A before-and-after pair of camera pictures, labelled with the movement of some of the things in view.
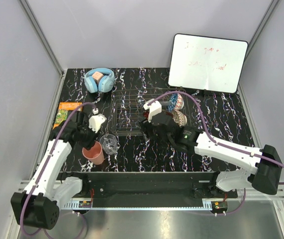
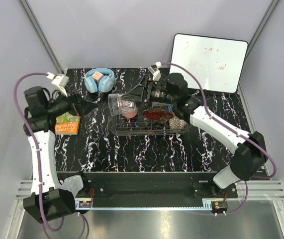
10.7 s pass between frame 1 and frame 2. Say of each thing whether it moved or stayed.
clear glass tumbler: moved
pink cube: stayed
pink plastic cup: moved
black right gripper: moved
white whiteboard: stayed
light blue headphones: stayed
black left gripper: moved
